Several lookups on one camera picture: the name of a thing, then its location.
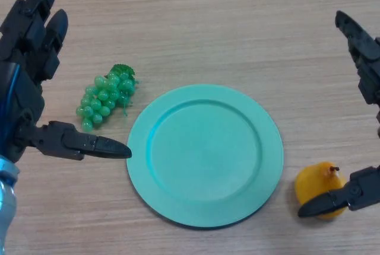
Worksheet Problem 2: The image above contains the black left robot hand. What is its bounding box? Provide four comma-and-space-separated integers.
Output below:
0, 0, 132, 164

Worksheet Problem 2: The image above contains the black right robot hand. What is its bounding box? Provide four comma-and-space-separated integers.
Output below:
297, 10, 380, 218

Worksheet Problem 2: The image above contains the yellow pear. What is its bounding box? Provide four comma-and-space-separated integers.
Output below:
294, 161, 347, 220

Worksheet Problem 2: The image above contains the green round plate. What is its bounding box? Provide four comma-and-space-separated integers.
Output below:
126, 84, 285, 230

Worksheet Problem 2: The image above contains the green grape bunch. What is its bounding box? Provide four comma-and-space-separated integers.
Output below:
75, 63, 140, 132

